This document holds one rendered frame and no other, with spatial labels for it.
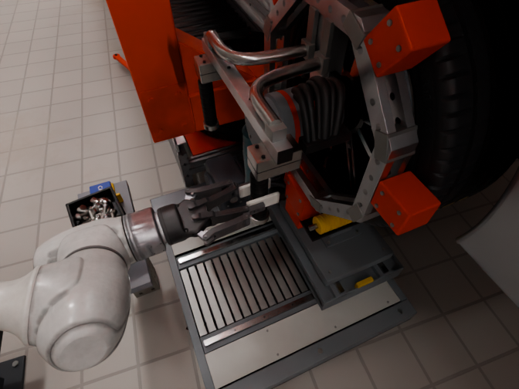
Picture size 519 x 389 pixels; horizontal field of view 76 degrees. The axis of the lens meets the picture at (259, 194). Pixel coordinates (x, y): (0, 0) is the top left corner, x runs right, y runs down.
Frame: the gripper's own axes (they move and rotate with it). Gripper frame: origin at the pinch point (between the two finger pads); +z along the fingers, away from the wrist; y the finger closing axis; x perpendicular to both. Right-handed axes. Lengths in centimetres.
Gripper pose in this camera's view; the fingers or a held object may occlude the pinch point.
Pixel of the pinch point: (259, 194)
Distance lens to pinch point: 67.9
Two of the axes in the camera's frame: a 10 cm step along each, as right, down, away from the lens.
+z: 9.2, -3.1, 2.5
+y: 4.0, 7.2, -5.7
